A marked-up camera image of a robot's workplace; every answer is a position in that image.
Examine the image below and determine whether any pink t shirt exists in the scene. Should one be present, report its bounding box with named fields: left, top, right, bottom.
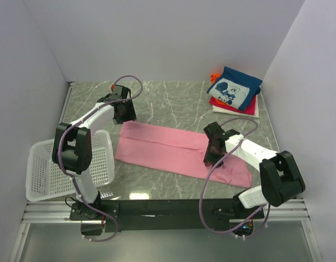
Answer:
left=115, top=121, right=252, bottom=188

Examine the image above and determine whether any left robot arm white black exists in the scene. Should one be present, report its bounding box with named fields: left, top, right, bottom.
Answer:
left=52, top=98, right=136, bottom=219

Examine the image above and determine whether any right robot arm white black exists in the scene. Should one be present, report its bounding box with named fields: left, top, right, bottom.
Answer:
left=204, top=131, right=306, bottom=218

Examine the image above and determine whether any white folded t shirt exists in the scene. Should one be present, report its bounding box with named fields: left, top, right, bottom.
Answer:
left=209, top=95, right=259, bottom=118

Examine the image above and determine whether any red folded t shirt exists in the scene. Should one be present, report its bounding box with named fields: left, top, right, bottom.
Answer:
left=208, top=94, right=258, bottom=116

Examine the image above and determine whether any blue printed folded t shirt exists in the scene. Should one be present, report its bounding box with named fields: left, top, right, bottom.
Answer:
left=207, top=67, right=263, bottom=111

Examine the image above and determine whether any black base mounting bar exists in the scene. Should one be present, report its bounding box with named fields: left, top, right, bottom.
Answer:
left=69, top=198, right=256, bottom=234

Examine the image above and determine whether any white plastic laundry basket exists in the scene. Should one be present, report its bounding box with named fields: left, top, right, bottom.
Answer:
left=26, top=130, right=115, bottom=201

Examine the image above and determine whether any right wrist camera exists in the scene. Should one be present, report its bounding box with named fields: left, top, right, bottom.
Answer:
left=203, top=122, right=226, bottom=141

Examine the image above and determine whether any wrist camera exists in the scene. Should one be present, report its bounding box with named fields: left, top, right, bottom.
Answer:
left=110, top=85, right=131, bottom=100
left=203, top=122, right=226, bottom=141

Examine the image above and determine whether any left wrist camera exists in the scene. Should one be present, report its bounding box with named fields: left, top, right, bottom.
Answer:
left=110, top=85, right=131, bottom=100

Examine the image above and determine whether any aluminium rail frame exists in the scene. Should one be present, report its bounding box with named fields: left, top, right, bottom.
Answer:
left=14, top=80, right=336, bottom=261

